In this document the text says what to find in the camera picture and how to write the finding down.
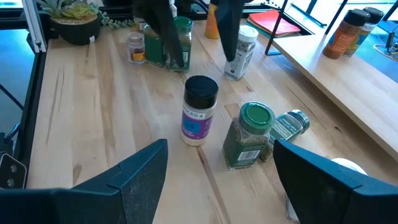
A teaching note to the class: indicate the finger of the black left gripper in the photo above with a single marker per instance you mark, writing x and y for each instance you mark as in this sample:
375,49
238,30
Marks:
230,28
158,28

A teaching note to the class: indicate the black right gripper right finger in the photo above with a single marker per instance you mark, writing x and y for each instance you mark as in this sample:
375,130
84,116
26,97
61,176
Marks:
342,202

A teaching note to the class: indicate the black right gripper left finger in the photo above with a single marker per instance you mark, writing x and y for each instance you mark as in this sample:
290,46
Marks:
93,202

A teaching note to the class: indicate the green lid herb jar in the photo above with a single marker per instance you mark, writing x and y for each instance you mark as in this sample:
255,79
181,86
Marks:
245,146
186,34

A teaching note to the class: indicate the small brown spice jar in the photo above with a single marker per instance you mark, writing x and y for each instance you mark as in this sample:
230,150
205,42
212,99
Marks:
286,127

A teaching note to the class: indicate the orange spice jar SPICES 5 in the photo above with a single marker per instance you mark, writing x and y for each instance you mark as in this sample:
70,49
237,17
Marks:
340,40

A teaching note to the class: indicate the wooden shelf riser black legs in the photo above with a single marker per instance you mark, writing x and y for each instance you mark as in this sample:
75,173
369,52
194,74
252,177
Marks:
342,81

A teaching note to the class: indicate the green folder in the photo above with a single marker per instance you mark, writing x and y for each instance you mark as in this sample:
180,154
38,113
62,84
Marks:
264,32

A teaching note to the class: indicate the red folder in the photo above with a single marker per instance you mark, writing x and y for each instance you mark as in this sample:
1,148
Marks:
273,23

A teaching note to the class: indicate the succulent plant in black pot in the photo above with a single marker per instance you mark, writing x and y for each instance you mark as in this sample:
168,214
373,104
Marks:
76,31

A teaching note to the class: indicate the black metal rig frame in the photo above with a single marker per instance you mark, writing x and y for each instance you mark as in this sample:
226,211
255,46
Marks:
31,109

